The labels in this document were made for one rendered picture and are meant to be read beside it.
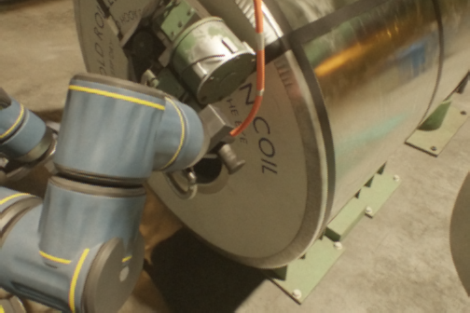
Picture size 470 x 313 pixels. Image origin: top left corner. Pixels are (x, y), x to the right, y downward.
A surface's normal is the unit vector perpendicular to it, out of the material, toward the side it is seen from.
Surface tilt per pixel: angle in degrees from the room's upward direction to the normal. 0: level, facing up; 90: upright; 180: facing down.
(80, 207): 52
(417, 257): 0
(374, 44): 57
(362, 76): 62
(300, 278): 0
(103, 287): 86
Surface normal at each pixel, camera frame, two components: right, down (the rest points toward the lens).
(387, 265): 0.00, -0.79
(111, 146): 0.40, 0.07
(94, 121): 0.03, -0.01
